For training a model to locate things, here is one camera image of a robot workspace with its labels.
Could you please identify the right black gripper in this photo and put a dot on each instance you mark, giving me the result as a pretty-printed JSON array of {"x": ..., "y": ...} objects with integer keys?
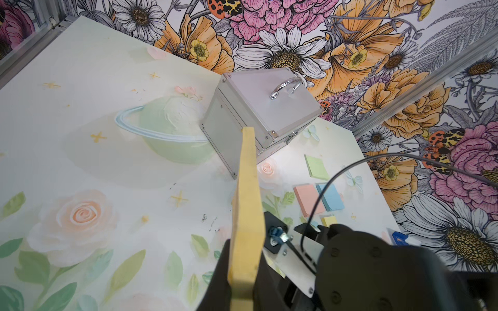
[{"x": 359, "y": 271}]

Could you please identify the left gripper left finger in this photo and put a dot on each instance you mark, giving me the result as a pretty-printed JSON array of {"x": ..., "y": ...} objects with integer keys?
[{"x": 218, "y": 294}]

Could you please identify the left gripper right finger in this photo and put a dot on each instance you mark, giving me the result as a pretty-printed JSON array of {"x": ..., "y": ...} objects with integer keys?
[{"x": 266, "y": 295}]

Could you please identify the pale yellow memo pad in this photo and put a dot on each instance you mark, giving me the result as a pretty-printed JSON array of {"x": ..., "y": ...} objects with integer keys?
[{"x": 248, "y": 228}]

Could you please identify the blue memo pad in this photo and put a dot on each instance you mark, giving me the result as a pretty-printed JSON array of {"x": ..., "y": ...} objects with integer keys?
[{"x": 331, "y": 201}]

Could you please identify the pink and yellow memo pad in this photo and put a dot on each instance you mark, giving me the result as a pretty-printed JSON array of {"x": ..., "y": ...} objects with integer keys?
[{"x": 307, "y": 195}]

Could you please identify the green memo pad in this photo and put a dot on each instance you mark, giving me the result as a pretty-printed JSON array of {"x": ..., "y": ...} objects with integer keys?
[{"x": 316, "y": 168}]

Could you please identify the silver metal first-aid case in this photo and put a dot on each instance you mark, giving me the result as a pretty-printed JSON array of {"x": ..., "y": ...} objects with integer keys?
[{"x": 274, "y": 102}]

